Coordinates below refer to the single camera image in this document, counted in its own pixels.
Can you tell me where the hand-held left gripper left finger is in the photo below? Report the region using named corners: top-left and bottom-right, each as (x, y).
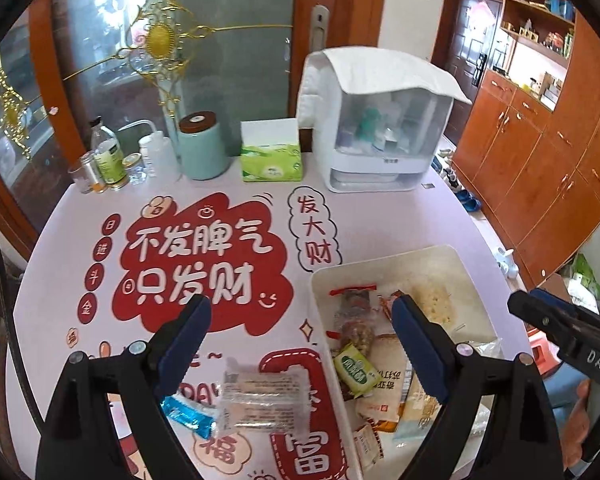
top-left (35, 294), bottom-right (213, 480)

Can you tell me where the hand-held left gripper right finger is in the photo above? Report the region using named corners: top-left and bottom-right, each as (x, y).
top-left (391, 294), bottom-right (566, 480)

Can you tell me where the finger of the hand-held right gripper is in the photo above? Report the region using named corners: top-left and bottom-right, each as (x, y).
top-left (532, 287), bottom-right (600, 332)
top-left (507, 292), bottom-right (581, 350)

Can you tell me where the sliced bread sandwich packet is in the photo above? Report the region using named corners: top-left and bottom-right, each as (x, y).
top-left (355, 335), bottom-right (416, 433)

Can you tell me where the white orange snack bar packet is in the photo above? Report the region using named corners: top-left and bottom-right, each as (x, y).
top-left (378, 290), bottom-right (403, 321)

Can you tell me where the empty-looking clear snack packet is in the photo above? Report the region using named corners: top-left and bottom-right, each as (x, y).
top-left (462, 337), bottom-right (501, 361)

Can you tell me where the clear nut snack packet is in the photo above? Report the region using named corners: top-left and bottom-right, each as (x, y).
top-left (330, 322), bottom-right (376, 356)

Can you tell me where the small green snack packet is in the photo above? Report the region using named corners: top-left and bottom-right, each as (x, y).
top-left (332, 344), bottom-right (381, 395)

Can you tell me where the light blue snack packet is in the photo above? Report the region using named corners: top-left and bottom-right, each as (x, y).
top-left (392, 400), bottom-right (441, 443)

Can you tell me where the red date snack packet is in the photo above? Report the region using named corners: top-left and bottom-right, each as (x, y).
top-left (329, 285), bottom-right (378, 328)

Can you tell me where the clear wafer snack packet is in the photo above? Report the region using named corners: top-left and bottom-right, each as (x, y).
top-left (211, 357), bottom-right (313, 436)

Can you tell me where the small white printed packet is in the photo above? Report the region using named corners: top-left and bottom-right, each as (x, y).
top-left (352, 422), bottom-right (386, 471)

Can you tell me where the white plastic tray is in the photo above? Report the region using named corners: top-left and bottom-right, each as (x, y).
top-left (307, 244), bottom-right (506, 480)

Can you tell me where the person's right hand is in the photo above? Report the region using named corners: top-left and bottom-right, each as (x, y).
top-left (562, 379), bottom-right (595, 461)

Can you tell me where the cardboard box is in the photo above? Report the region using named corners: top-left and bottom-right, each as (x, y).
top-left (530, 272), bottom-right (581, 302)

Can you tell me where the green plastic bag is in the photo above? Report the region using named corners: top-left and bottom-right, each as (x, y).
top-left (572, 252), bottom-right (600, 301)

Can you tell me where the pink plastic stool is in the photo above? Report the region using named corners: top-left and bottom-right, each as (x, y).
top-left (527, 330), bottom-right (563, 376)

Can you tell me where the wooden cupboard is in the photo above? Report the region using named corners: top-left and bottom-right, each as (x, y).
top-left (432, 0), bottom-right (600, 291)

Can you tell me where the white countertop storage cabinet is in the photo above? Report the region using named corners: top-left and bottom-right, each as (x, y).
top-left (300, 49), bottom-right (456, 193)

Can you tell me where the small jar gold lid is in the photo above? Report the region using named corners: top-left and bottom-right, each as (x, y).
top-left (121, 152), bottom-right (148, 188)

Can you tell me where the white squeeze bottle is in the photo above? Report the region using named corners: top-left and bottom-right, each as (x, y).
top-left (117, 119), bottom-right (181, 181)

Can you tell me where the teal canister brown lid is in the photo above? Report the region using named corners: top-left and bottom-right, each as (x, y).
top-left (177, 111), bottom-right (231, 181)

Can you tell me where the small clear glass jar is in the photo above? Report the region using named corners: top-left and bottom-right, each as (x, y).
top-left (69, 151), bottom-right (106, 195)

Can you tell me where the glass bottle green label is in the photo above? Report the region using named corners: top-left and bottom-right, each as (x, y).
top-left (89, 116), bottom-right (126, 186)

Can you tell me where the green tissue box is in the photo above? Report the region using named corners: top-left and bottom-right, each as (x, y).
top-left (240, 119), bottom-right (303, 183)

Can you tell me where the plastic bottle green label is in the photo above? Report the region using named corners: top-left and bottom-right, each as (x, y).
top-left (355, 110), bottom-right (381, 143)

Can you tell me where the white cloth cover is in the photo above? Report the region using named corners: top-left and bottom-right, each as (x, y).
top-left (300, 47), bottom-right (473, 128)

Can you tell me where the glass door gold ornament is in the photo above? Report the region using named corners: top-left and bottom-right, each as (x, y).
top-left (0, 0), bottom-right (306, 241)

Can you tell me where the dark brown entry door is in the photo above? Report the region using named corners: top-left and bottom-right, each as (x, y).
top-left (432, 0), bottom-right (506, 81)

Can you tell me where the silver door handle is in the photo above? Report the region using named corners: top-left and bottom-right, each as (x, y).
top-left (311, 4), bottom-right (331, 53)

